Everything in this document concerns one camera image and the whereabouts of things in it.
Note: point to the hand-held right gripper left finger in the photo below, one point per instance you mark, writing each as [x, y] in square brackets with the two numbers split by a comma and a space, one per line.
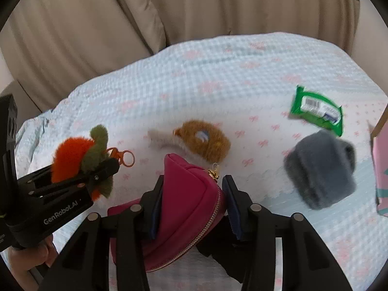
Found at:
[155, 215]

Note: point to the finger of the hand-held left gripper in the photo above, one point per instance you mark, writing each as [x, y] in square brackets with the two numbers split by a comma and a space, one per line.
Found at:
[100, 171]
[33, 175]

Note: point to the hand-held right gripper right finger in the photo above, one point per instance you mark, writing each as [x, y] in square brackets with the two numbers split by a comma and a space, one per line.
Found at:
[234, 215]

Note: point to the magenta zipper pouch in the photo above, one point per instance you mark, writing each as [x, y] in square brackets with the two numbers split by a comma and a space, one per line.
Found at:
[185, 212]

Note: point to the person's left hand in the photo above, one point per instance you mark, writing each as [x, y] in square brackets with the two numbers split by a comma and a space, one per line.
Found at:
[31, 256]

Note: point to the brown plush drumstick toy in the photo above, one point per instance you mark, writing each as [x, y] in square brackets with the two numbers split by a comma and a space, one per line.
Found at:
[203, 141]

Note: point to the grey fuzzy plush sock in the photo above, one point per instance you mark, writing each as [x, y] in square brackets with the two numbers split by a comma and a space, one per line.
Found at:
[321, 169]

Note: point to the green wet wipes packet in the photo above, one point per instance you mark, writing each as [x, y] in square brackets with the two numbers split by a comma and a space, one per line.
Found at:
[315, 109]

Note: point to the white and blue printed blanket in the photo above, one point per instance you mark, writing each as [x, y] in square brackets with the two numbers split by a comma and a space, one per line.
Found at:
[212, 75]

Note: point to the pink cardboard box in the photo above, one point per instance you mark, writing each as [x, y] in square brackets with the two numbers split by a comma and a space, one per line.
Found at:
[382, 169]

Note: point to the beige sofa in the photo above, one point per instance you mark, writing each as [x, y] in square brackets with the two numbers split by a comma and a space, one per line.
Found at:
[121, 15]

